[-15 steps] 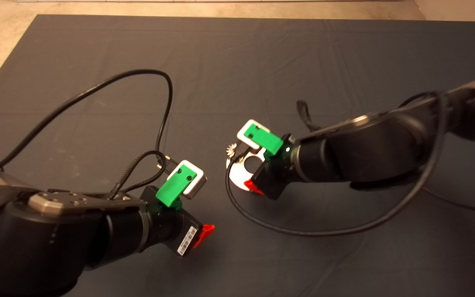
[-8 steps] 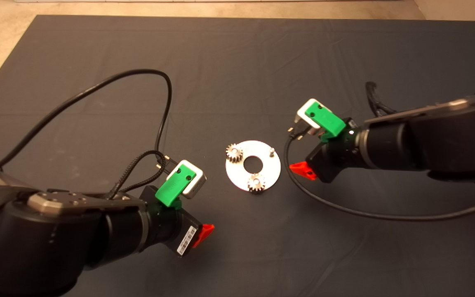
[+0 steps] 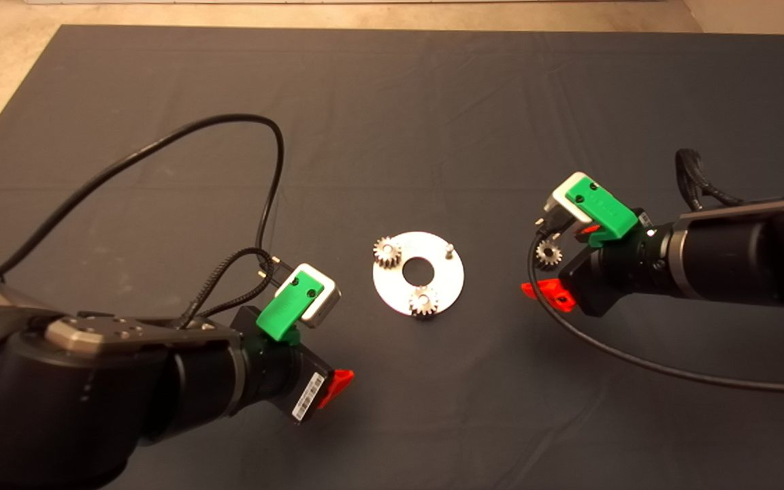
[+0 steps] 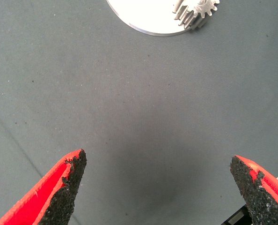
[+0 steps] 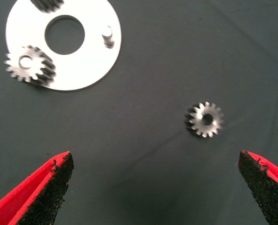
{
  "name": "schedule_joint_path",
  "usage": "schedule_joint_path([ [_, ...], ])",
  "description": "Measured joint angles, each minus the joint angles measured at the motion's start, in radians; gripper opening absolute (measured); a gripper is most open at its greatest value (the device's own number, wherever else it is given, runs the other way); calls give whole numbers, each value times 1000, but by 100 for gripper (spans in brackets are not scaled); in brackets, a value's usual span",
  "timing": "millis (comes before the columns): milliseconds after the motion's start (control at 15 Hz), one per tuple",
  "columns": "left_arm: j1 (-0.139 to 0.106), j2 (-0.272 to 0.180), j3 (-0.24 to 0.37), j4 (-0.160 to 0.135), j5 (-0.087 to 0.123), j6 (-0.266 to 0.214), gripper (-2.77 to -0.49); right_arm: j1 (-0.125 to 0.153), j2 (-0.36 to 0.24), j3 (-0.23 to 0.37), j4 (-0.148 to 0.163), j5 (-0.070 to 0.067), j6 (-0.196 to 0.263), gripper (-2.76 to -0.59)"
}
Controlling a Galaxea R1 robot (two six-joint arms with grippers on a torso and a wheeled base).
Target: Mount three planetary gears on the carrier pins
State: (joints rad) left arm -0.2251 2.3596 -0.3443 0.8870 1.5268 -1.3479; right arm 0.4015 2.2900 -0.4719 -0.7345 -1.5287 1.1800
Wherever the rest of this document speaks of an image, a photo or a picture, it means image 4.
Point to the round metal carrier plate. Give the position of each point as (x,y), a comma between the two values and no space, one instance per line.
(148,16)

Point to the steel planetary gear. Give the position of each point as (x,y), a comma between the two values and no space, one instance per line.
(199,9)

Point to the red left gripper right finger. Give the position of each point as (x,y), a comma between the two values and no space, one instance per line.
(263,194)

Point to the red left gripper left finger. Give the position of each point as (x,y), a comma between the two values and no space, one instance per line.
(54,194)

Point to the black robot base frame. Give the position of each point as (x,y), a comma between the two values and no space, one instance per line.
(237,216)

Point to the dark grey table cloth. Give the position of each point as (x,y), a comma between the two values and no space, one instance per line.
(139,93)

